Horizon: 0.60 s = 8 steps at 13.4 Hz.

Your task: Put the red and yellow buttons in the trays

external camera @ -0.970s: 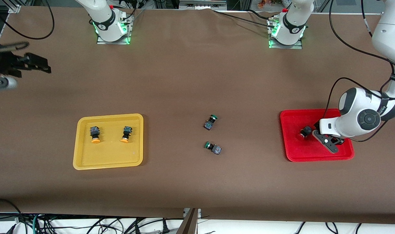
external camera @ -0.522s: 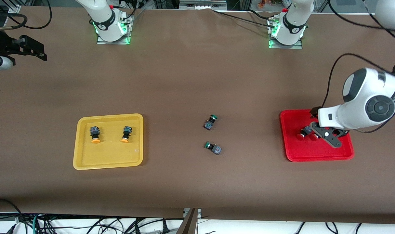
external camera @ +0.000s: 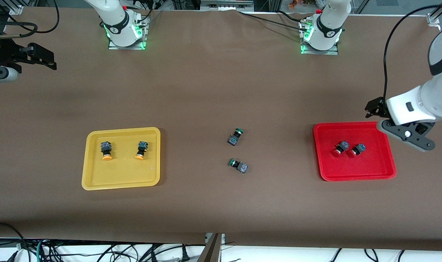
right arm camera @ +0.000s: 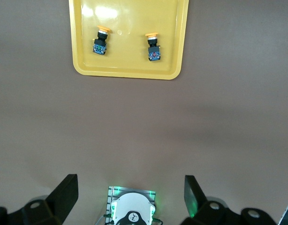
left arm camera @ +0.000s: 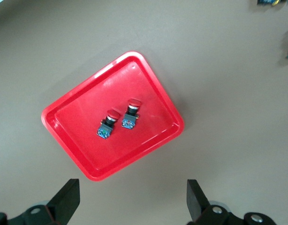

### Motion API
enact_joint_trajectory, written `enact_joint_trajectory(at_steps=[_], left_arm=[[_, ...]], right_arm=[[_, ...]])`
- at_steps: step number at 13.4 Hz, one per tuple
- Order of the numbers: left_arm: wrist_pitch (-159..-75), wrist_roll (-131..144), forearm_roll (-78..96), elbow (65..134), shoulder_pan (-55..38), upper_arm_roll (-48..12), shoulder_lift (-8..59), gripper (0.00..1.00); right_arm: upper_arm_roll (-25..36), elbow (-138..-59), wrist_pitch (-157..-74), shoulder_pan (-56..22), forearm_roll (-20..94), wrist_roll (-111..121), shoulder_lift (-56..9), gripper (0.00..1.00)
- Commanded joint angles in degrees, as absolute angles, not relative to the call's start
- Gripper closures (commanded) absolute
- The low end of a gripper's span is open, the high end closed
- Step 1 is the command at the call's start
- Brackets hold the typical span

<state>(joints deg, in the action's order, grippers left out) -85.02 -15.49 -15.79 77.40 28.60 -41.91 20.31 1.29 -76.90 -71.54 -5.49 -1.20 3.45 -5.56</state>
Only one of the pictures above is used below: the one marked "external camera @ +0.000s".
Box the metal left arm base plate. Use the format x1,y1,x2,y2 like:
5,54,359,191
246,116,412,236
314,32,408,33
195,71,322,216
300,20,339,56

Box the black cable to arm base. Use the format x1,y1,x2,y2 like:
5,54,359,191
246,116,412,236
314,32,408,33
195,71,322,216
237,10,309,32

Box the yellow push button switch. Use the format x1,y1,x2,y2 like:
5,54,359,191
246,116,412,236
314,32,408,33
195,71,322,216
134,141,149,160
100,141,113,161

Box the red push button switch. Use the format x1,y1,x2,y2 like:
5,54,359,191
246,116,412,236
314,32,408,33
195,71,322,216
346,143,367,158
331,141,349,158

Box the tangled black floor cables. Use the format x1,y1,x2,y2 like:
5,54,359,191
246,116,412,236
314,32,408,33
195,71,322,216
0,221,207,262

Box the green push button switch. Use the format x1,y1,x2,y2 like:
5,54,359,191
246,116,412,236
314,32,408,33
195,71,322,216
229,158,248,174
228,128,244,146

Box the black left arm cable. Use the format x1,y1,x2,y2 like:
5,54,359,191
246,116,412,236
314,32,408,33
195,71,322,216
383,4,442,100

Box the grey metal table leg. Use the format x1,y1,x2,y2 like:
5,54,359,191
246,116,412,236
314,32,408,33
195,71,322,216
197,233,225,262

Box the red plastic tray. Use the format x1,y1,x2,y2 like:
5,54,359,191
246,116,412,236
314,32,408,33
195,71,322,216
313,122,397,182

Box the grey metal rail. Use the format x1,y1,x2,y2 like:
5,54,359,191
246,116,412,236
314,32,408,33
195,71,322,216
200,0,254,11

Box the brown table cover sheet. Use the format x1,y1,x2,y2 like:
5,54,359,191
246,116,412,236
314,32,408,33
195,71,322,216
0,7,442,251

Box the yellow plastic tray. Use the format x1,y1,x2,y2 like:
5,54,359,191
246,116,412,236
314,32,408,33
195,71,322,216
81,127,161,191

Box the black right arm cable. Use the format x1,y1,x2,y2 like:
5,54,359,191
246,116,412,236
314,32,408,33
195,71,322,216
0,0,60,39

